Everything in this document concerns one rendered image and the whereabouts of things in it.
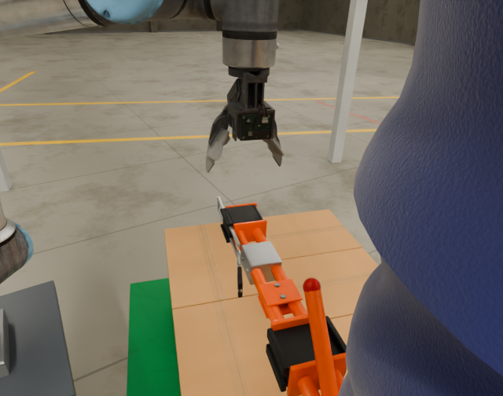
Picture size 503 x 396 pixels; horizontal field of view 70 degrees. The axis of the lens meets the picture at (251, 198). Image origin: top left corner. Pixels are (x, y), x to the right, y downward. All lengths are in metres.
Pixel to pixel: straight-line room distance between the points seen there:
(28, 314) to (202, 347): 0.59
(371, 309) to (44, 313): 1.28
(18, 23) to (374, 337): 0.59
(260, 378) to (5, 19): 1.18
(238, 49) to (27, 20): 0.29
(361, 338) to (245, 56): 0.49
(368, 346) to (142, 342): 2.05
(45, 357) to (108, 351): 0.97
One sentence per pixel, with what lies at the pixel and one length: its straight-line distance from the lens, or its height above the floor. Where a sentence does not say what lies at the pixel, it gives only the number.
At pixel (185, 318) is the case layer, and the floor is 0.54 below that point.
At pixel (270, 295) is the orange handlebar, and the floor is 1.24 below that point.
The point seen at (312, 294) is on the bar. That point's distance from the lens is 0.48.
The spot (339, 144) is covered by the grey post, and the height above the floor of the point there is 0.22.
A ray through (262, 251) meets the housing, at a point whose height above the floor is 1.24.
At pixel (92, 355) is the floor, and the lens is 2.22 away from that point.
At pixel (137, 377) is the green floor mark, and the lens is 2.08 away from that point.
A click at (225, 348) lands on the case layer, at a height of 0.54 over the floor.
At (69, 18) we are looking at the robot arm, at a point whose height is 1.64.
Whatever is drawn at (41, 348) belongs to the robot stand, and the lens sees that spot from 1.30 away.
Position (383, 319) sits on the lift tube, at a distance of 0.18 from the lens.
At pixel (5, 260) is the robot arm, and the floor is 1.01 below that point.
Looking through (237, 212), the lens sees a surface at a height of 1.25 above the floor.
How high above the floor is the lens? 1.67
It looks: 29 degrees down
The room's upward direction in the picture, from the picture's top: 2 degrees clockwise
